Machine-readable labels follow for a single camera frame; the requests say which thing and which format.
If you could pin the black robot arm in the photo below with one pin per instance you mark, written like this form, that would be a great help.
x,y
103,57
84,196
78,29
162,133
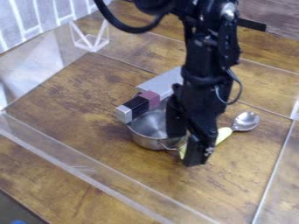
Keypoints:
x,y
210,24

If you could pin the black strip on wall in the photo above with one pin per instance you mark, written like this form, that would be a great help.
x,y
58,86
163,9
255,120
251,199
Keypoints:
x,y
251,25

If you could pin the silver metal pot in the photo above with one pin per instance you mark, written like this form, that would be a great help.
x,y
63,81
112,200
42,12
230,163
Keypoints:
x,y
147,130

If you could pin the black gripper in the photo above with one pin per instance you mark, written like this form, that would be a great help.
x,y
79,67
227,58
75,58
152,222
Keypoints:
x,y
191,112

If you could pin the clear acrylic corner bracket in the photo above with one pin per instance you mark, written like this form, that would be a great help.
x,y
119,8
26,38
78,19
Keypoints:
x,y
90,42

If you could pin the silver block with dark bands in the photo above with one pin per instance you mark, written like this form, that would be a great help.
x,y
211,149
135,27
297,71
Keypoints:
x,y
151,93

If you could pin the clear acrylic enclosure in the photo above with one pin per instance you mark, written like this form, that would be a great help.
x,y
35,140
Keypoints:
x,y
71,166

